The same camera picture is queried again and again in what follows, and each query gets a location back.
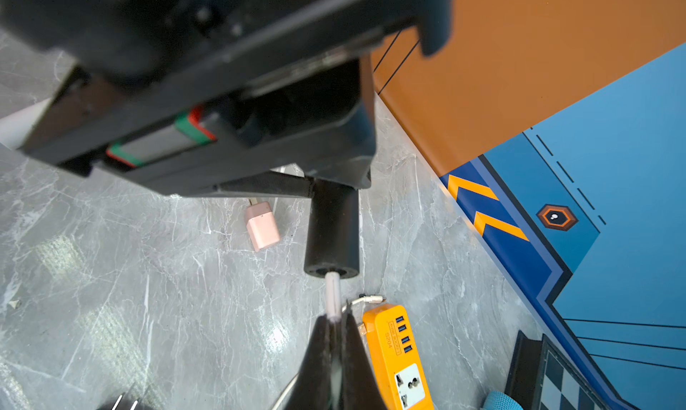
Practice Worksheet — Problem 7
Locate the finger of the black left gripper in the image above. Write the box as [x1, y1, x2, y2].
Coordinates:
[214, 171, 314, 199]

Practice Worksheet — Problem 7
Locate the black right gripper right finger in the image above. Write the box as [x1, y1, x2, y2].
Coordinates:
[339, 312, 387, 410]

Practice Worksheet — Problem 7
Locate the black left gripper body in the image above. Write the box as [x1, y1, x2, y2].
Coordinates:
[1, 0, 452, 196]

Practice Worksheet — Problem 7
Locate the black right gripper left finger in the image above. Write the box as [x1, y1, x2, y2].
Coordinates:
[285, 315, 332, 410]

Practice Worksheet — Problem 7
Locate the white USB charging cable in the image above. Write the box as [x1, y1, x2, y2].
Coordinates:
[267, 270, 387, 410]

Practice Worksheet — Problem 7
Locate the pink USB charger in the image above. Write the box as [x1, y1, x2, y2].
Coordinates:
[245, 197, 282, 252]

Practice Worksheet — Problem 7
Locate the orange power strip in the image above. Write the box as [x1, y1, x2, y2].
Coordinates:
[363, 304, 434, 410]

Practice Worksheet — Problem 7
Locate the blue toy microphone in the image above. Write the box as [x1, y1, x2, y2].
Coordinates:
[481, 390, 523, 410]

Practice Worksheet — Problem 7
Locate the black grey chessboard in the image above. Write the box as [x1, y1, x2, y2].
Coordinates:
[504, 331, 635, 409]

